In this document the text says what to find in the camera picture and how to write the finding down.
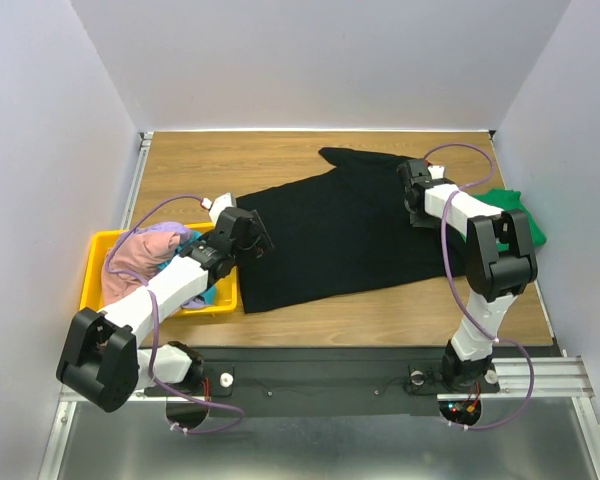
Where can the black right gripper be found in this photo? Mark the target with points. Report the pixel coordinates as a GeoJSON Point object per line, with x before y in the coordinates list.
{"type": "Point", "coordinates": [410, 195]}

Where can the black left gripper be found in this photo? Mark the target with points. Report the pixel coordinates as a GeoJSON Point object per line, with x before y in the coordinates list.
{"type": "Point", "coordinates": [258, 244]}

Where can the black t shirt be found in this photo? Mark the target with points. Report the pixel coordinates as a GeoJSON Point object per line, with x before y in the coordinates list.
{"type": "Point", "coordinates": [341, 232]}

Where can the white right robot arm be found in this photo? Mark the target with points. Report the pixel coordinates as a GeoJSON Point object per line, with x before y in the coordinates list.
{"type": "Point", "coordinates": [500, 261]}

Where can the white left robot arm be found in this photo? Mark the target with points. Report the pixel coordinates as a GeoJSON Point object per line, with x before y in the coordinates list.
{"type": "Point", "coordinates": [101, 359]}

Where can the yellow plastic bin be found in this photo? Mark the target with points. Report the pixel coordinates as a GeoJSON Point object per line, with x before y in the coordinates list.
{"type": "Point", "coordinates": [107, 242]}

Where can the lavender t shirt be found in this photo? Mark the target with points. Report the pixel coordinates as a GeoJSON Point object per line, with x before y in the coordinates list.
{"type": "Point", "coordinates": [165, 230]}

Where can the teal t shirt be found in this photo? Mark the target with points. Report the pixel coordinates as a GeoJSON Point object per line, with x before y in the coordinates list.
{"type": "Point", "coordinates": [207, 298]}

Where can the pink t shirt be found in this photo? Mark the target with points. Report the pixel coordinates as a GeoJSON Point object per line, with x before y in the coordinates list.
{"type": "Point", "coordinates": [141, 253]}

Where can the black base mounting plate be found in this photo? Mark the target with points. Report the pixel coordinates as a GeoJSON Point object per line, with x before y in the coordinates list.
{"type": "Point", "coordinates": [331, 381]}

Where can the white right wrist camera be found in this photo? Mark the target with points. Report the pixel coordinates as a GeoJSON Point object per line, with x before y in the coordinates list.
{"type": "Point", "coordinates": [436, 171]}

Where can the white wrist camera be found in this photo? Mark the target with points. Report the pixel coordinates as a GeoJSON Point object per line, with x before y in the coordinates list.
{"type": "Point", "coordinates": [436, 171]}
{"type": "Point", "coordinates": [215, 207]}

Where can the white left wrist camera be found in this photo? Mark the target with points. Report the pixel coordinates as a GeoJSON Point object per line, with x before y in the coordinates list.
{"type": "Point", "coordinates": [215, 207]}

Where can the aluminium frame rail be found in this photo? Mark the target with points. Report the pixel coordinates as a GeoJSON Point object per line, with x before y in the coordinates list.
{"type": "Point", "coordinates": [515, 378]}

